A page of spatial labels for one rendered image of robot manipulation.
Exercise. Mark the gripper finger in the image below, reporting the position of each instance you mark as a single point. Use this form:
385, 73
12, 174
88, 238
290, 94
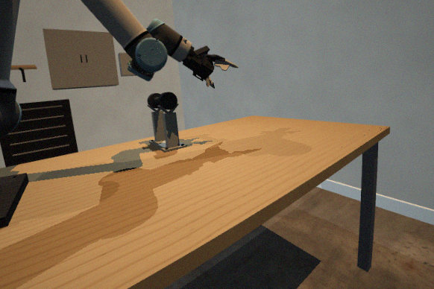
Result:
209, 82
221, 62

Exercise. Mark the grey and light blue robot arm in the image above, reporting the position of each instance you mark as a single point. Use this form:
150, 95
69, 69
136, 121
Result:
151, 53

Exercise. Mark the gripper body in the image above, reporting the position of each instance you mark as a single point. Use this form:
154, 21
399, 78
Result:
198, 69

